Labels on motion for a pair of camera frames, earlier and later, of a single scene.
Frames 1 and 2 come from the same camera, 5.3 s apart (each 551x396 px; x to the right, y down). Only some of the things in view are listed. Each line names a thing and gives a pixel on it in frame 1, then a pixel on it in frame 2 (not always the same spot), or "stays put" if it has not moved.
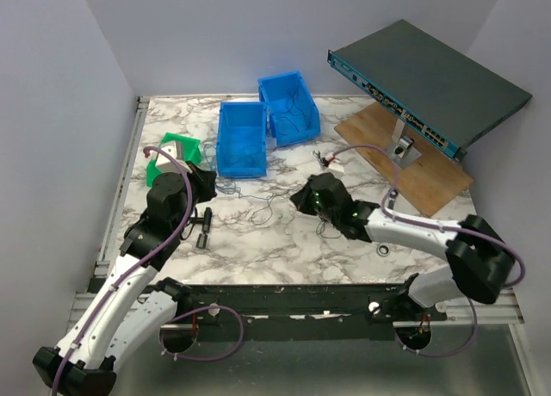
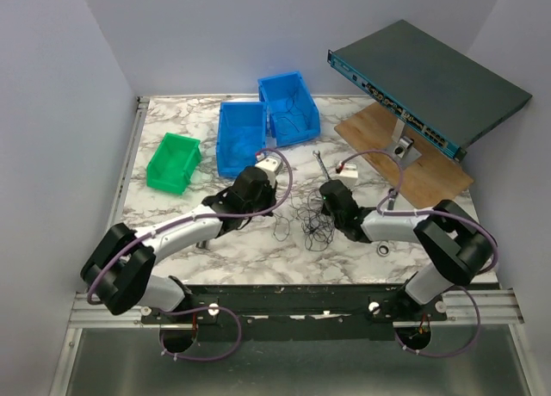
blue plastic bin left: x=241 y=145 stays put
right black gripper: x=301 y=198 → x=325 y=208
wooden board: x=433 y=180 stays put
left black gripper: x=205 y=180 → x=270 y=192
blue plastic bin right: x=294 y=114 stays put
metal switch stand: x=401 y=149 stays put
